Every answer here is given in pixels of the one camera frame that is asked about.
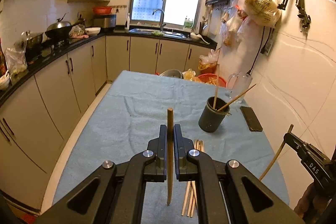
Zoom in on wooden chopstick thick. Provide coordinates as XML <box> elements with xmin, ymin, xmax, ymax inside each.
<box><xmin>167</xmin><ymin>107</ymin><xmax>174</xmax><ymax>206</ymax></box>

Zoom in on lower kitchen cabinets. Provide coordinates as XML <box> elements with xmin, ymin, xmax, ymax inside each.
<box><xmin>1</xmin><ymin>35</ymin><xmax>215</xmax><ymax>213</ymax></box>

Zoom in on right hand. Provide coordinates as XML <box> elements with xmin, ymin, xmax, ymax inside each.
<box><xmin>294</xmin><ymin>182</ymin><xmax>330</xmax><ymax>223</ymax></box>

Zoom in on black smartphone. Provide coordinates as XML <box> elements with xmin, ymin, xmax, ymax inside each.
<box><xmin>240</xmin><ymin>106</ymin><xmax>263</xmax><ymax>132</ymax></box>

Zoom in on dark utensil holder cup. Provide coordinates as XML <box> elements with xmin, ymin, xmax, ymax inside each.
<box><xmin>198</xmin><ymin>97</ymin><xmax>230</xmax><ymax>133</ymax></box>

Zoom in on clear glass pitcher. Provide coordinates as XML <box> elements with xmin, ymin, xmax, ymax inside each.
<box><xmin>226</xmin><ymin>72</ymin><xmax>252</xmax><ymax>99</ymax></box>

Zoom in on red bucket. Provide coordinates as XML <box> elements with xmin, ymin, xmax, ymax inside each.
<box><xmin>198</xmin><ymin>73</ymin><xmax>226</xmax><ymax>88</ymax></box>

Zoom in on yellow plastic bag hanging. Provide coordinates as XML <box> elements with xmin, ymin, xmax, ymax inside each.
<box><xmin>244</xmin><ymin>0</ymin><xmax>281</xmax><ymax>28</ymax></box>

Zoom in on white bowl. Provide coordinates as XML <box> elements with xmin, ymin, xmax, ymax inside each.
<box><xmin>85</xmin><ymin>27</ymin><xmax>101</xmax><ymax>36</ymax></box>

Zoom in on black wok with lid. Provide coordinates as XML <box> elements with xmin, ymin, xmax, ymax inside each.
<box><xmin>45</xmin><ymin>13</ymin><xmax>79</xmax><ymax>39</ymax></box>

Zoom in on steel toaster box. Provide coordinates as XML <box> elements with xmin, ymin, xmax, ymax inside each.
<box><xmin>93</xmin><ymin>14</ymin><xmax>117</xmax><ymax>28</ymax></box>

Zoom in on green detergent bottle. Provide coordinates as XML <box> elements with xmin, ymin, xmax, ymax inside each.
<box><xmin>183</xmin><ymin>17</ymin><xmax>194</xmax><ymax>31</ymax></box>

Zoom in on steel cooking pot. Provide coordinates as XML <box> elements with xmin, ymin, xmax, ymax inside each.
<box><xmin>21</xmin><ymin>31</ymin><xmax>43</xmax><ymax>50</ymax></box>

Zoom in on sink faucet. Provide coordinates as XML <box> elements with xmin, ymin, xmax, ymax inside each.
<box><xmin>152</xmin><ymin>9</ymin><xmax>166</xmax><ymax>32</ymax></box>

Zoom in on red basin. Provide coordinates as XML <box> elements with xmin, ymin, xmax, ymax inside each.
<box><xmin>92</xmin><ymin>6</ymin><xmax>112</xmax><ymax>15</ymax></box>

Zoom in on black power cable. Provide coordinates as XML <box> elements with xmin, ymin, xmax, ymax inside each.
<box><xmin>247</xmin><ymin>25</ymin><xmax>272</xmax><ymax>76</ymax></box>

